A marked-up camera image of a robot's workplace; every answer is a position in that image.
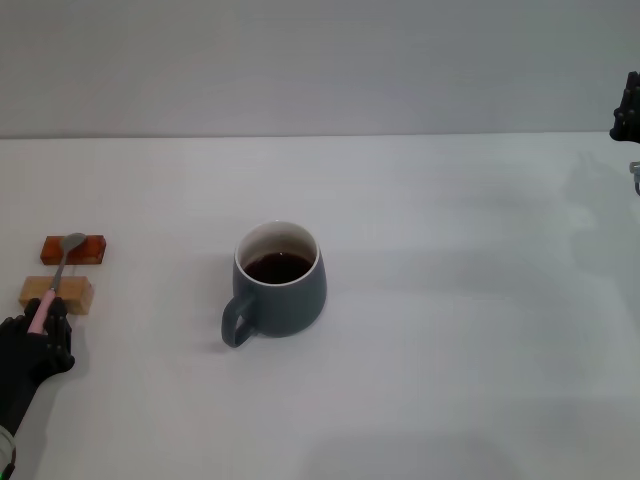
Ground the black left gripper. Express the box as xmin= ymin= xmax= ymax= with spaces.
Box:
xmin=0 ymin=297 xmax=76 ymax=436

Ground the pink handled metal spoon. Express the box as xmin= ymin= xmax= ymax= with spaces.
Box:
xmin=27 ymin=232 xmax=87 ymax=335

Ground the grey ceramic cup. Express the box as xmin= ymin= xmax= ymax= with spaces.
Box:
xmin=221 ymin=220 xmax=330 ymax=349

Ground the light wooden block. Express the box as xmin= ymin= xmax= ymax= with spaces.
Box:
xmin=18 ymin=275 xmax=95 ymax=316

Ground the dark brown wooden block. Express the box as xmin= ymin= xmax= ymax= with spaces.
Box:
xmin=39 ymin=235 xmax=109 ymax=266

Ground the dark brown coffee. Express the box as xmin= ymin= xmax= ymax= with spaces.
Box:
xmin=242 ymin=252 xmax=316 ymax=285

